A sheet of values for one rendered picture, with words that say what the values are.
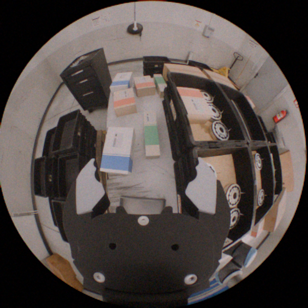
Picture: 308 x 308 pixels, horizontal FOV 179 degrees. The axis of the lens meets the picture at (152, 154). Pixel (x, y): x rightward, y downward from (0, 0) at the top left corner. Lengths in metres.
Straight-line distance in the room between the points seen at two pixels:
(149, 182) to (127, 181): 0.10
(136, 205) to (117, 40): 3.31
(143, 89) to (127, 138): 0.36
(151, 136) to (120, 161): 0.17
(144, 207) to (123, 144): 0.30
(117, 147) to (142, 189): 0.22
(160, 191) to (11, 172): 2.61
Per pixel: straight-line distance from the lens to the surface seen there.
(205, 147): 0.30
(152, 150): 0.43
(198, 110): 0.41
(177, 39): 3.42
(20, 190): 2.66
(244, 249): 0.72
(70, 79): 1.46
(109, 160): 0.41
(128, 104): 0.56
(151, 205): 0.48
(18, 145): 2.72
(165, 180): 0.47
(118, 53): 3.32
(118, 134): 0.44
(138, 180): 0.47
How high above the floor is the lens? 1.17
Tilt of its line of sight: 75 degrees down
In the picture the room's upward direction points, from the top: 10 degrees clockwise
